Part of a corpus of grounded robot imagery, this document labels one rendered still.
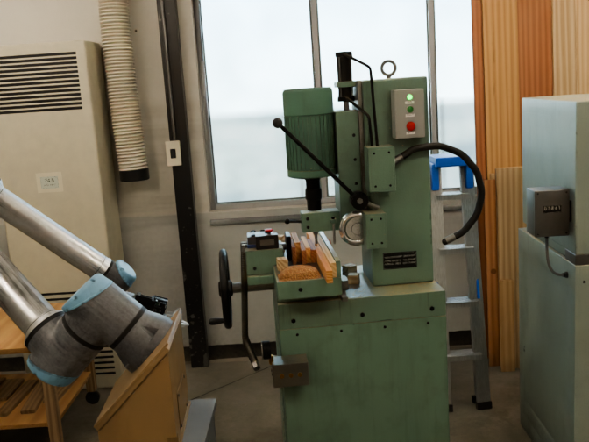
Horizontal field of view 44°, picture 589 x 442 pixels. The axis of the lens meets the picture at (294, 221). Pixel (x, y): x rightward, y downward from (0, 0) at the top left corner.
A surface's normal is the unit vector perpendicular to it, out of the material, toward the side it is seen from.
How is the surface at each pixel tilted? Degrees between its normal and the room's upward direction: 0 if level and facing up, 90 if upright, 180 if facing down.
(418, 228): 90
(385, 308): 90
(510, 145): 87
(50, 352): 76
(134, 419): 90
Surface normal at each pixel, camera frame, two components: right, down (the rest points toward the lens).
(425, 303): 0.08, 0.18
